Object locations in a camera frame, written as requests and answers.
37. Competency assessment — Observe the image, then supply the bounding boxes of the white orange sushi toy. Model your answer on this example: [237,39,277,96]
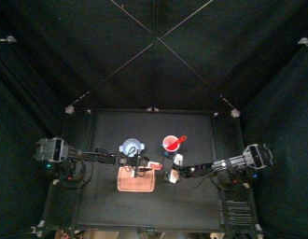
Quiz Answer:
[168,169,181,184]

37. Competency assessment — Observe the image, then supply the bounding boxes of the light blue bowl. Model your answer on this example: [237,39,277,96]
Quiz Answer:
[119,137,145,158]

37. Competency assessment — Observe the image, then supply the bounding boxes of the white toy food piece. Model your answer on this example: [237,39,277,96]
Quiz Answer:
[173,153,185,166]

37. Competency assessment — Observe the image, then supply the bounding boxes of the brown cutting board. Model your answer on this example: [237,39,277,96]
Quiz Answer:
[116,165,157,193]

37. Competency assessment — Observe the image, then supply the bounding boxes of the red cup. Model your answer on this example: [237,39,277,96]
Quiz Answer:
[163,134,183,153]

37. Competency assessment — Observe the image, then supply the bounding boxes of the red spoon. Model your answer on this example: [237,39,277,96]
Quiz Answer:
[165,134,188,151]

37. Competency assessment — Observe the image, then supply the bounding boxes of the black looped cable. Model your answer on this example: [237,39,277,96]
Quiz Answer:
[125,146,140,158]

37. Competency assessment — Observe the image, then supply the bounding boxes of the thin white diagonal cord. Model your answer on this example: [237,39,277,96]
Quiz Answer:
[68,0,215,110]
[109,0,239,115]

